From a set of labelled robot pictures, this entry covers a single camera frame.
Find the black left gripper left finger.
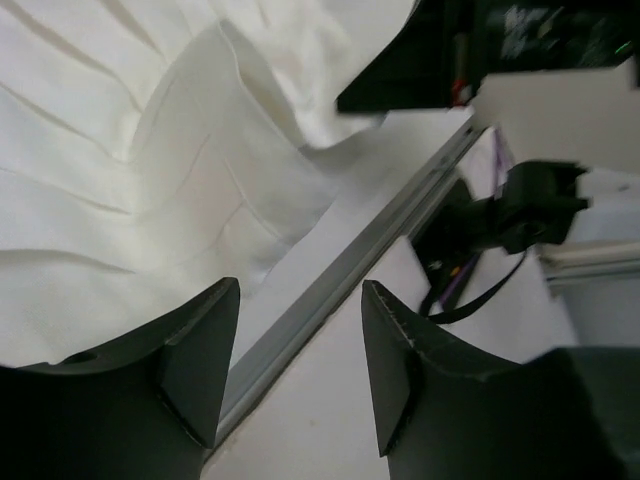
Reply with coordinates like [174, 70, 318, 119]
[1, 277, 240, 479]

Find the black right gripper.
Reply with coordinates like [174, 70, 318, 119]
[336, 1, 639, 113]

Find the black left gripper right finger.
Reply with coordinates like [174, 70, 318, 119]
[361, 281, 639, 479]

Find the white pleated skirt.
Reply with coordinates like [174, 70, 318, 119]
[0, 0, 416, 366]

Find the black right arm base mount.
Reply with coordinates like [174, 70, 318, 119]
[413, 160, 591, 325]

